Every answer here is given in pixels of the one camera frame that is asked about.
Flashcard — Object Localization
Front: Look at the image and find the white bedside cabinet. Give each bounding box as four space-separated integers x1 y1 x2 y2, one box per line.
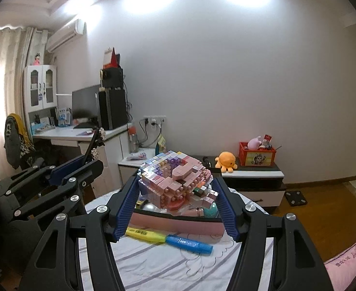
118 148 163 188

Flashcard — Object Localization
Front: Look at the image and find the black bathroom scale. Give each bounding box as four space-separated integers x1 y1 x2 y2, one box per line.
285 190 308 207

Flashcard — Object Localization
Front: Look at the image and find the pink white brick figure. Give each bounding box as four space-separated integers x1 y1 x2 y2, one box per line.
137 150 218 217

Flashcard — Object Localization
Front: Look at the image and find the yellow highlighter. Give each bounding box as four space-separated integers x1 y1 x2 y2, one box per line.
126 227 168 244

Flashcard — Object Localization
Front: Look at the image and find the yellow black printed garment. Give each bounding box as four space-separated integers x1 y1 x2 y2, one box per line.
4 113 36 170

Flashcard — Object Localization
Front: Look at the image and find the blue white packet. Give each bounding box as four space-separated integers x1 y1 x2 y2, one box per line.
57 107 71 126

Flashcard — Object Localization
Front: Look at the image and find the pink storage box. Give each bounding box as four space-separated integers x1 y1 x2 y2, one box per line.
126 170 227 237

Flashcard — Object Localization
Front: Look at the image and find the white desk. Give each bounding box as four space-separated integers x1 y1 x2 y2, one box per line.
32 123 134 194

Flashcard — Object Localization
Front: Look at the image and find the white hutch cabinet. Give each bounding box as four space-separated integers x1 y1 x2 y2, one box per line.
23 64 72 134

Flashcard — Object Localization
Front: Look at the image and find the black computer monitor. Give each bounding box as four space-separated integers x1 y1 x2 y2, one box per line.
72 85 103 125

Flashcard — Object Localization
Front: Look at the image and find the orange octopus plush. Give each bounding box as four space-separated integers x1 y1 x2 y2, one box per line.
215 152 238 174

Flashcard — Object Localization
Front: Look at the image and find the red storage crate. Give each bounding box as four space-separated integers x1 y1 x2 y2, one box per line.
238 141 277 167

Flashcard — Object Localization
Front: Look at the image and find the red white box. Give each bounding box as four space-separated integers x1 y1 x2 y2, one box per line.
103 47 121 70

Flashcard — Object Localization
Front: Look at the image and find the white air conditioner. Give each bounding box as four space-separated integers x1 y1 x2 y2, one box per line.
45 19 86 52

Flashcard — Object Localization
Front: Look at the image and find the beige curtain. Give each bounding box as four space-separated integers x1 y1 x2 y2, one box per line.
0 26 49 170

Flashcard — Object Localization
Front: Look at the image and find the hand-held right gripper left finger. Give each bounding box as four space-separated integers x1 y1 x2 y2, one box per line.
18 176 140 291

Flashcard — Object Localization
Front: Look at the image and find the pink quilt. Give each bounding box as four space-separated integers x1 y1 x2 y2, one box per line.
323 230 356 291

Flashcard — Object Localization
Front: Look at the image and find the teal ball capsule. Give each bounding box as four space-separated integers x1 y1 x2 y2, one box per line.
206 203 220 218

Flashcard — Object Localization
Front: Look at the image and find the black computer tower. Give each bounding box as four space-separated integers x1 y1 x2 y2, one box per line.
97 89 128 130

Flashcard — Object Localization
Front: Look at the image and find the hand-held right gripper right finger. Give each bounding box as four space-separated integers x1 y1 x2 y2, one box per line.
213 177 332 291

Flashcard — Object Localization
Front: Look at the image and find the black white low cabinet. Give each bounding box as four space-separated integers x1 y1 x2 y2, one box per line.
202 154 287 216

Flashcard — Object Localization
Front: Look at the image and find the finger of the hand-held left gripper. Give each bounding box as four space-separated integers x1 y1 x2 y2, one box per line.
11 159 105 219
0 154 86 200

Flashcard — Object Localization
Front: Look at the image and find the black speaker box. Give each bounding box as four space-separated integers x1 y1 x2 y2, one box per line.
102 67 124 90

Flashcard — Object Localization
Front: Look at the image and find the blue highlighter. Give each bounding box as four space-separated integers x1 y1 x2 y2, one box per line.
165 234 214 255

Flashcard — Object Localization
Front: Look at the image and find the red capped bottle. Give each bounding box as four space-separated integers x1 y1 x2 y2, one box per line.
128 127 139 154

